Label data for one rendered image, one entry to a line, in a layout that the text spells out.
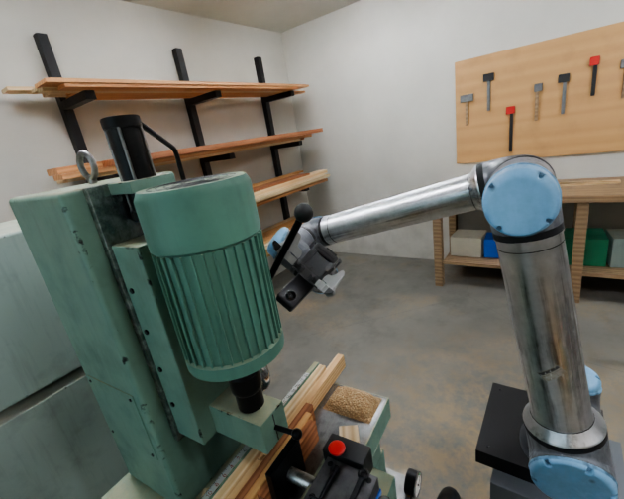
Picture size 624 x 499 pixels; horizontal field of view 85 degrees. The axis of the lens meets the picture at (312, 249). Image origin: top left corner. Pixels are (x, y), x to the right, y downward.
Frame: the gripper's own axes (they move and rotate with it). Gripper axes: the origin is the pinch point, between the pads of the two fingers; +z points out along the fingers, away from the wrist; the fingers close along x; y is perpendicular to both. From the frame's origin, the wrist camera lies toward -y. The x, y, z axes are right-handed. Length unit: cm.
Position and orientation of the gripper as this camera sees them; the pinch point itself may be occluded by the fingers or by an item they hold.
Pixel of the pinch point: (299, 268)
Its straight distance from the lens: 63.8
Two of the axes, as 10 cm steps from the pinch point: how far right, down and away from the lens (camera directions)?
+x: 7.4, 6.4, -2.0
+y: 6.6, -7.5, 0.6
